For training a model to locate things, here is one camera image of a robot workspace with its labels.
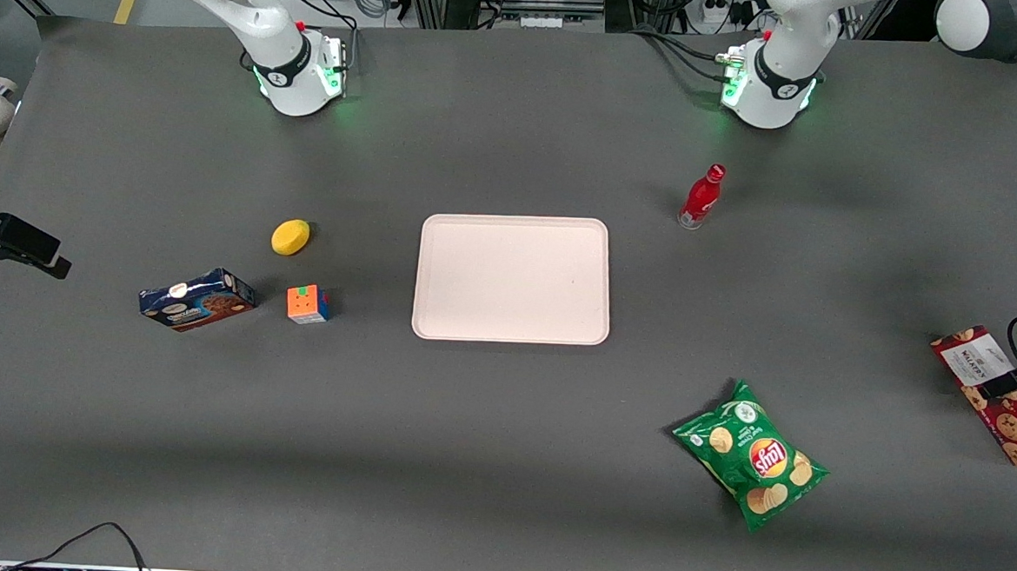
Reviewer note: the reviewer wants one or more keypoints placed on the red cookie box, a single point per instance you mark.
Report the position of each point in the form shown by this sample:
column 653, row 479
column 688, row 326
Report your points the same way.
column 1003, row 407

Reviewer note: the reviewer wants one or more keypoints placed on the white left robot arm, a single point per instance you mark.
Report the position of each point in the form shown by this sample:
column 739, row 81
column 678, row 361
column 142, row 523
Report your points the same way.
column 781, row 65

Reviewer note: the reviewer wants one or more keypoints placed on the blue cookie box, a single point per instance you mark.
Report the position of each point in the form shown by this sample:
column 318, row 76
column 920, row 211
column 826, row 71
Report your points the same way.
column 199, row 301

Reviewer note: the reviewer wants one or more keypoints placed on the white plastic tray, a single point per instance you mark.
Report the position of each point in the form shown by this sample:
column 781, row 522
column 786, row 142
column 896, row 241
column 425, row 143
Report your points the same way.
column 513, row 277

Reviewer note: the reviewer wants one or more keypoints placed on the yellow lemon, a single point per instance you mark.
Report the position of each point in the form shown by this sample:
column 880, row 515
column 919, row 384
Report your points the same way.
column 290, row 237

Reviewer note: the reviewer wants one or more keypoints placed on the green chips bag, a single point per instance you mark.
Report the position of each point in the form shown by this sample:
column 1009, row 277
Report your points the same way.
column 747, row 459

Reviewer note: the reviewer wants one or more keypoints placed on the colourful puzzle cube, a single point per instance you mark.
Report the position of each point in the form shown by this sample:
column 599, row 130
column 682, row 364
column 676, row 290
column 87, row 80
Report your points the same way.
column 307, row 305

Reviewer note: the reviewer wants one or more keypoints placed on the red drink bottle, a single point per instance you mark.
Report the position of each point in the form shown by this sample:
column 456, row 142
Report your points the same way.
column 701, row 200

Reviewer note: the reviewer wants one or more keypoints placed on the white power strip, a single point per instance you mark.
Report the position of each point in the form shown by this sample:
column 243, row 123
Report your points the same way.
column 541, row 21

